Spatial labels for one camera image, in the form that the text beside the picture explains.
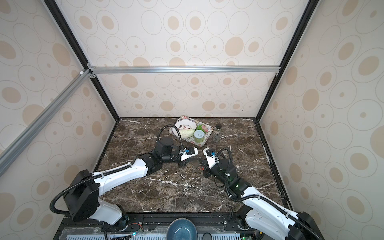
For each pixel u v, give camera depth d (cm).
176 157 66
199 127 103
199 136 103
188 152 63
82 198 42
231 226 73
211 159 66
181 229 71
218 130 103
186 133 106
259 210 50
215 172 69
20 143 54
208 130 112
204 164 71
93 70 90
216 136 102
